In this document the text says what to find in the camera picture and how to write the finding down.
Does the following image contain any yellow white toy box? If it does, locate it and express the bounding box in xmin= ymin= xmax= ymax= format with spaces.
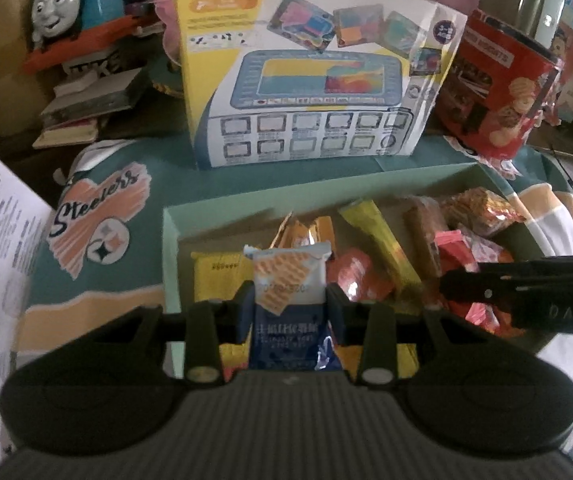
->
xmin=172 ymin=0 xmax=469 ymax=170

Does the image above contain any clear brown biscuit bar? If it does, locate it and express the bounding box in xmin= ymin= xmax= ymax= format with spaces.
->
xmin=403 ymin=199 xmax=447 ymax=281

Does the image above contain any stack of books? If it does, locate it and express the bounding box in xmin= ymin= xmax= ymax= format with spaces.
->
xmin=31 ymin=65 xmax=152 ymax=150

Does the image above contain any yellow green snack packet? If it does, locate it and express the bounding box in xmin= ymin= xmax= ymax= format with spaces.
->
xmin=339 ymin=200 xmax=422 ymax=286

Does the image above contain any red biscuit tin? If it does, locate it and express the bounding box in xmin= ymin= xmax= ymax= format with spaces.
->
xmin=437 ymin=7 xmax=567 ymax=161

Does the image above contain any blue white cracker packet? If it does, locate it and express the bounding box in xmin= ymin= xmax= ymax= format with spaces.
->
xmin=244 ymin=241 xmax=340 ymax=371

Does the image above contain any orange fries snack packet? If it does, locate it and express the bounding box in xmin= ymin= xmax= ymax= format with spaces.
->
xmin=439 ymin=187 xmax=526 ymax=238

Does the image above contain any gold orange snack packet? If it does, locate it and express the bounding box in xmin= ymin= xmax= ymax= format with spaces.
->
xmin=269 ymin=212 xmax=337 ymax=261

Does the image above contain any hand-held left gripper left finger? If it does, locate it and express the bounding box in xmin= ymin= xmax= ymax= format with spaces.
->
xmin=81 ymin=280 xmax=257 ymax=386

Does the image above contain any mint green cardboard box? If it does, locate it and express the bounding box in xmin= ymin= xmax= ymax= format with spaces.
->
xmin=161 ymin=161 xmax=550 ymax=378

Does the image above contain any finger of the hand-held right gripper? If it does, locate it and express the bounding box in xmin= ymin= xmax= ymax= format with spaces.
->
xmin=477 ymin=255 xmax=573 ymax=279
xmin=439 ymin=270 xmax=518 ymax=312

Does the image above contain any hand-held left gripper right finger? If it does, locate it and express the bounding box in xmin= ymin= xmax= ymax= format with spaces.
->
xmin=325 ymin=282 xmax=505 ymax=387

